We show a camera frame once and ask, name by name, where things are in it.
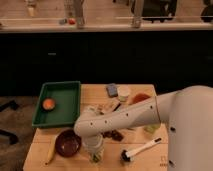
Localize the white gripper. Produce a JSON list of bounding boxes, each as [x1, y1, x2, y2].
[[82, 134, 103, 154]]

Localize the green pepper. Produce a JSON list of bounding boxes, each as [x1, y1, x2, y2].
[[90, 151, 104, 163]]

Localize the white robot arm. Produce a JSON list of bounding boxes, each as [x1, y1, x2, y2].
[[74, 86, 213, 171]]

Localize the dark brown food item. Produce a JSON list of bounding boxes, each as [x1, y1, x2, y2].
[[103, 130, 124, 141]]

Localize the dark red bowl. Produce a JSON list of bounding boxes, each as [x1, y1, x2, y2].
[[55, 129, 81, 157]]

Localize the yellow banana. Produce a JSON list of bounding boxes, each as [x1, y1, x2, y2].
[[45, 136, 57, 165]]

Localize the green plastic tray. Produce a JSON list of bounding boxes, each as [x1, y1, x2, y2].
[[32, 81, 81, 129]]

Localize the orange fruit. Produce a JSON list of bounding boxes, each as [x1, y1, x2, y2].
[[42, 98, 55, 110]]

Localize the white cup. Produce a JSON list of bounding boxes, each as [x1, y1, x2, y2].
[[117, 86, 131, 102]]

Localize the light green object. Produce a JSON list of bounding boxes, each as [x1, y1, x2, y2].
[[144, 124, 160, 134]]

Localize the red orange plate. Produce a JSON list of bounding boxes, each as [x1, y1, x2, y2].
[[132, 93, 149, 104]]

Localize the white handled dish brush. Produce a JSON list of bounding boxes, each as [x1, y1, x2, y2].
[[121, 138, 161, 162]]

